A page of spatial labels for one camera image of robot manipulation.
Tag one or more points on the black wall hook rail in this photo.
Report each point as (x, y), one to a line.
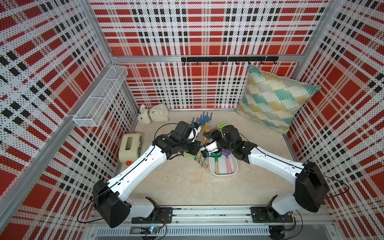
(260, 59)

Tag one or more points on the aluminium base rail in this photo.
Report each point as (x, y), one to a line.
(221, 222)

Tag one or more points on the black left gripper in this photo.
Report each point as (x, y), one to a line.
(196, 146)

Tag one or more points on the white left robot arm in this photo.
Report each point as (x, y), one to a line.
(112, 200)

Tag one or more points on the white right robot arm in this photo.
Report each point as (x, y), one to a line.
(310, 185)

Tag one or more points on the white plastic storage box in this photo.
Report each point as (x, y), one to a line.
(223, 166)

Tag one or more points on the dark green rake wooden handle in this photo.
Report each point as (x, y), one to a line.
(216, 157)

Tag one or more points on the white wire wall basket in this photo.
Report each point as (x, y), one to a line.
(95, 107)

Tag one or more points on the purple rake pink handle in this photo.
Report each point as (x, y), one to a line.
(227, 153)

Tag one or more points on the cream toy radio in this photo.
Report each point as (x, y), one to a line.
(131, 148)

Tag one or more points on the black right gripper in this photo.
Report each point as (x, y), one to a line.
(215, 135)

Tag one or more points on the teal yellow patterned pillow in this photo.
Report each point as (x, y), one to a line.
(272, 100)

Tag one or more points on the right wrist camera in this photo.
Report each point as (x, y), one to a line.
(212, 147)

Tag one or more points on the white plush dog toy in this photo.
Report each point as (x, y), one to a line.
(158, 113)

